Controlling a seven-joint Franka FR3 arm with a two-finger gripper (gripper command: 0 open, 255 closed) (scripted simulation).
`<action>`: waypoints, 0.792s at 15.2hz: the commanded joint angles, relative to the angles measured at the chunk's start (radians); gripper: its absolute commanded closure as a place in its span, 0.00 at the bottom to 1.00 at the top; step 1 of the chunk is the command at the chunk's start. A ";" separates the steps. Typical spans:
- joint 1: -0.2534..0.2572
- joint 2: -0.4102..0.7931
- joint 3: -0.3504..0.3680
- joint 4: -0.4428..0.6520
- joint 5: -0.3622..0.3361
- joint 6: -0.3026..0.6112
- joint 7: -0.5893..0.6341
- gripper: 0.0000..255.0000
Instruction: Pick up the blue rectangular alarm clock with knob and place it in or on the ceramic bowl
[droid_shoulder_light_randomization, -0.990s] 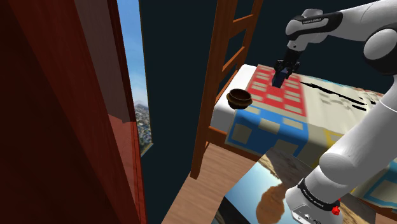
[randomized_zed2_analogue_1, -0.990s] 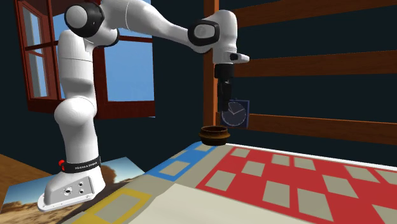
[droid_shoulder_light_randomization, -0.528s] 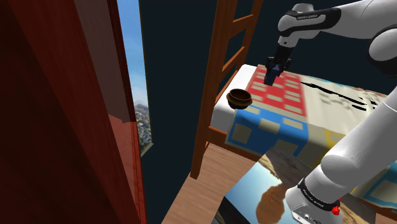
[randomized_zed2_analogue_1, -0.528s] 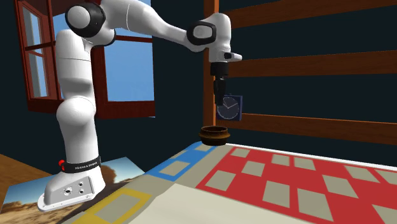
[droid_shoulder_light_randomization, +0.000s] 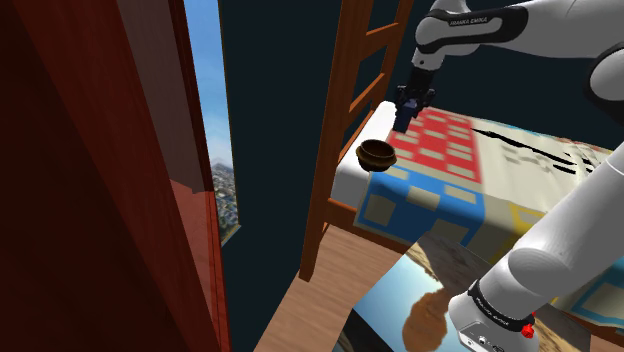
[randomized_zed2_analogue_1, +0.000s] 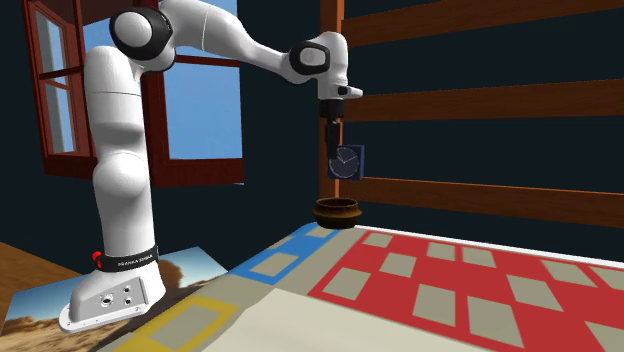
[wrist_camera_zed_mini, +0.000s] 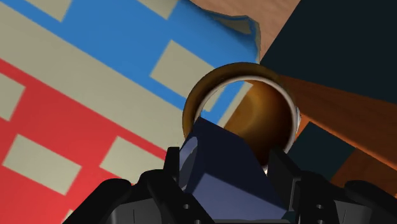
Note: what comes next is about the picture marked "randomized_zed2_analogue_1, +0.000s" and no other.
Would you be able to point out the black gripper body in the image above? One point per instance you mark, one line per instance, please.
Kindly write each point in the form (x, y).
(332, 108)

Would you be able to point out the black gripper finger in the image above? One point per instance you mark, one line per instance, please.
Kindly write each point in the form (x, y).
(333, 139)

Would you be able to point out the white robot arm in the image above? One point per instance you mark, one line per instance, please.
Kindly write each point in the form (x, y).
(117, 146)

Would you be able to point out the dark blue square clock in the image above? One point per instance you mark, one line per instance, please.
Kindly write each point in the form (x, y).
(352, 166)

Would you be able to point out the brown round bowl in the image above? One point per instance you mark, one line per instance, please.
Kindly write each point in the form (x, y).
(336, 213)

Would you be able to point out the bed with patchwork quilt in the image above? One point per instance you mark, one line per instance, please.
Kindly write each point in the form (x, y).
(438, 273)

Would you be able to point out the red-brown wooden window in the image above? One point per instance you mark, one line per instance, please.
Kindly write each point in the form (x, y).
(158, 146)

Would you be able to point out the desert picture robot stand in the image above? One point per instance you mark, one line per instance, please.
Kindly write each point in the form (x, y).
(39, 312)

